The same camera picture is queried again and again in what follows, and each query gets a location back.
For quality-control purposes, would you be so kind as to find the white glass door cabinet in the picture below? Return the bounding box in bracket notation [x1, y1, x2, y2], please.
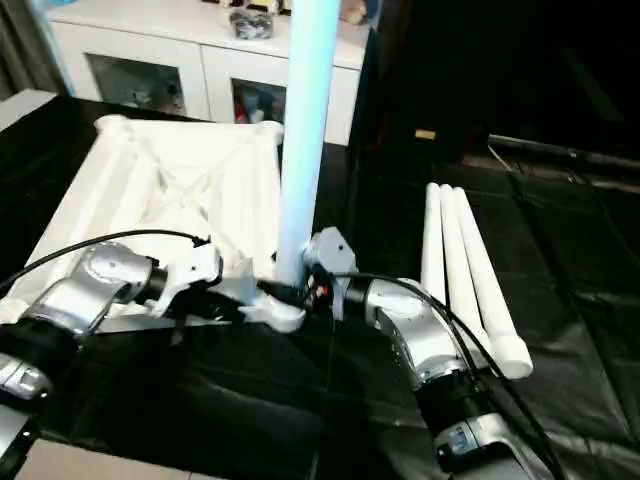
[47, 7, 374, 146]

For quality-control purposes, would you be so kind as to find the black box with label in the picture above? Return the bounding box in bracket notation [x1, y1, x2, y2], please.
[349, 0, 491, 161]

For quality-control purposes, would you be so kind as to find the grey curtain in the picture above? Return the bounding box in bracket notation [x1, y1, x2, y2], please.
[0, 0, 71, 101]

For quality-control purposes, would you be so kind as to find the white plastic table top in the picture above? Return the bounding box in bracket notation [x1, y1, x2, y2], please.
[0, 113, 308, 335]

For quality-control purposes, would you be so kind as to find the black long rail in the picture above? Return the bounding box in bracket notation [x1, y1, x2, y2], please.
[486, 132, 640, 170]

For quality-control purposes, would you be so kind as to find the black work mat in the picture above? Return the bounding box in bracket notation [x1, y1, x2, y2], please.
[0, 94, 640, 480]

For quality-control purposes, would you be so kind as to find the white plastic table leg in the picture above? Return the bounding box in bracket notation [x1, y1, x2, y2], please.
[451, 184, 534, 380]
[419, 182, 451, 306]
[276, 0, 342, 294]
[438, 183, 494, 359]

